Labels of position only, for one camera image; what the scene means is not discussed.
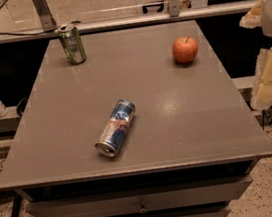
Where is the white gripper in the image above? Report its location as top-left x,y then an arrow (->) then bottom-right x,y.
239,0 -> 272,111

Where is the blue silver redbull can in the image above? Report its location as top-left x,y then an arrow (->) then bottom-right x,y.
95,99 -> 136,157

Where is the red apple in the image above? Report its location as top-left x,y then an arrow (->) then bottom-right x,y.
172,36 -> 198,64

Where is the green soda can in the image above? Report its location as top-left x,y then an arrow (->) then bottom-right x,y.
58,24 -> 87,65

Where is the grey top drawer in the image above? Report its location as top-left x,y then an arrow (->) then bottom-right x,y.
26,174 -> 252,217

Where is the left metal bracket post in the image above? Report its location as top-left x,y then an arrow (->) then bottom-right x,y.
32,0 -> 57,32

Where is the black cable on ledge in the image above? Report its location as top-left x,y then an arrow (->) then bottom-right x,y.
0,22 -> 57,41

